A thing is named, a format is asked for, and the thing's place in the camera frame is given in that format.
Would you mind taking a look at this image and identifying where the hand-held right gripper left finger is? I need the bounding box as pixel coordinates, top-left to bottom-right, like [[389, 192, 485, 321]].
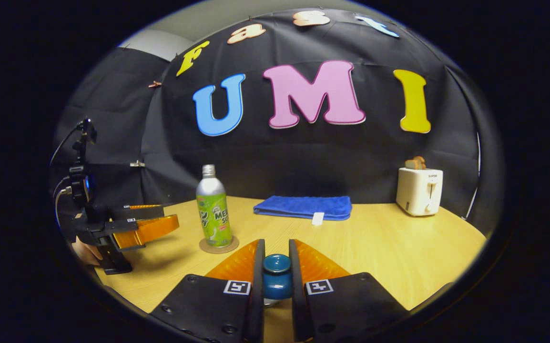
[[150, 238, 266, 343]]

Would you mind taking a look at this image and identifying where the folded blue towel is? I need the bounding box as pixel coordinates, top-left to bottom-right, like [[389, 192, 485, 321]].
[[253, 195, 353, 226]]

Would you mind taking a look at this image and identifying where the green label metal water bottle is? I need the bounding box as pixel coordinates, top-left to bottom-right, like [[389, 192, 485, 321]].
[[196, 164, 233, 248]]

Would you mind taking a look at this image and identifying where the blue teacup lid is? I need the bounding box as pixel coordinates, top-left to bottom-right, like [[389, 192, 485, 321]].
[[262, 254, 293, 301]]

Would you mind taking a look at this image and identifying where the round cork coaster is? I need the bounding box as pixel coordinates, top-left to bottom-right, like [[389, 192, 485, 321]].
[[199, 235, 240, 254]]

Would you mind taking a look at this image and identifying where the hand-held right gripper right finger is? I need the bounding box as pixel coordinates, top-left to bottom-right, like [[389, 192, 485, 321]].
[[288, 238, 409, 343]]

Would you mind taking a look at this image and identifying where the black backdrop cloth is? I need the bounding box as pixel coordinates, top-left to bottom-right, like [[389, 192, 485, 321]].
[[53, 9, 504, 234]]

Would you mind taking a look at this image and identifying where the white toaster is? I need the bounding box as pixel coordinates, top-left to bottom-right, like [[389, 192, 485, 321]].
[[396, 168, 444, 217]]

